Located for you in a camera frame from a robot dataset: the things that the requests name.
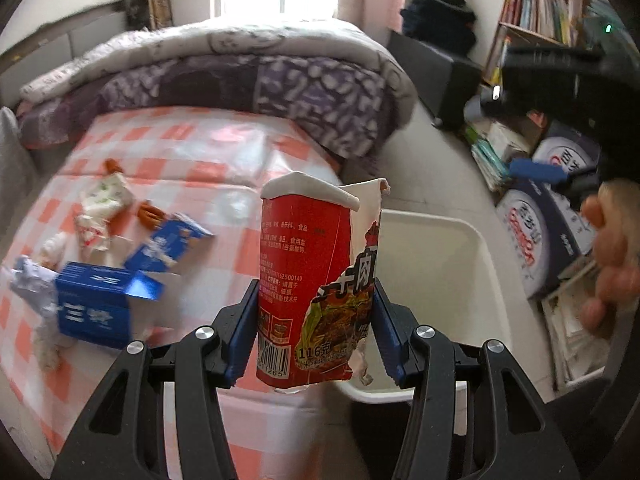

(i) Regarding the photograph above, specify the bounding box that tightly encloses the wooden bookshelf with books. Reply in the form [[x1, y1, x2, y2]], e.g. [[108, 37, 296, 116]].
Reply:
[[483, 0, 587, 84]]

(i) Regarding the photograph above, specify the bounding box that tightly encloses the lower Ganten water carton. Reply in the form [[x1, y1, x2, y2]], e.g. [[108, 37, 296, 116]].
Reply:
[[496, 180, 596, 299]]

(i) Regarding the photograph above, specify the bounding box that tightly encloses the orange peel piece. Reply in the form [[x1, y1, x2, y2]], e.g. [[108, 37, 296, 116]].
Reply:
[[137, 200, 167, 231]]

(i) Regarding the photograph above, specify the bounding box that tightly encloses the pile of dark clothes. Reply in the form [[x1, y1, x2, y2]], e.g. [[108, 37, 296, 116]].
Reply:
[[400, 0, 476, 56]]

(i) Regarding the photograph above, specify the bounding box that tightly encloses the ganten water carton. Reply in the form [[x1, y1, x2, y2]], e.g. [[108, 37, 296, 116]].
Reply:
[[532, 120, 601, 174], [496, 180, 596, 299]]

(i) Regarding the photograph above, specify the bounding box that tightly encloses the grey checkered cushion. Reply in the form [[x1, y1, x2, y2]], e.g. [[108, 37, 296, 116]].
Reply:
[[0, 106, 38, 236]]

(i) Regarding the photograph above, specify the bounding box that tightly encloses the bed with grey headboard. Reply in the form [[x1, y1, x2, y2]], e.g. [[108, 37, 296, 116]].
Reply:
[[1, 0, 128, 107]]

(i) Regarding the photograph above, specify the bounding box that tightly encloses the black storage bench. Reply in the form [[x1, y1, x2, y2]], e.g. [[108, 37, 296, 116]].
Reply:
[[387, 30, 482, 130]]

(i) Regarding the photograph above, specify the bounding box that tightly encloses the blue biscuit box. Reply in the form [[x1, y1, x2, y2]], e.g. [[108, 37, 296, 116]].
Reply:
[[124, 212, 214, 272]]

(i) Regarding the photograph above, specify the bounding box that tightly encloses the stack of white papers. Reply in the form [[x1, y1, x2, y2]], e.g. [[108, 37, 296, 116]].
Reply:
[[541, 262, 608, 394]]

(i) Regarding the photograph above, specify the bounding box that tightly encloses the green leaf paper cup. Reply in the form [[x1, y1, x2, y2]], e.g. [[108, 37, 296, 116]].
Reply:
[[80, 172, 134, 220]]

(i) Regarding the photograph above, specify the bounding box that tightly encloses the upper Ganten water carton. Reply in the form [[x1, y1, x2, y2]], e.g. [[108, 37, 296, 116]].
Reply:
[[532, 120, 601, 174]]

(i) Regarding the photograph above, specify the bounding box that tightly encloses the person's right hand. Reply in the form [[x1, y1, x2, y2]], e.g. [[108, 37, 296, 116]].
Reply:
[[579, 179, 639, 338]]

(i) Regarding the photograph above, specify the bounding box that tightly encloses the blue milk carton box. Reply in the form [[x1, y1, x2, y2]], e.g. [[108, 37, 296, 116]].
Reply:
[[54, 262, 165, 349]]

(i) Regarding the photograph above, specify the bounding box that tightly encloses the red instant noodle cup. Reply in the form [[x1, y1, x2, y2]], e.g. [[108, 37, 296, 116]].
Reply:
[[256, 172, 390, 389]]

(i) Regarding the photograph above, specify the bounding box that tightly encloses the white plastic trash bin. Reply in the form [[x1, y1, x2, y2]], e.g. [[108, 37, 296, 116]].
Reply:
[[333, 209, 514, 404]]

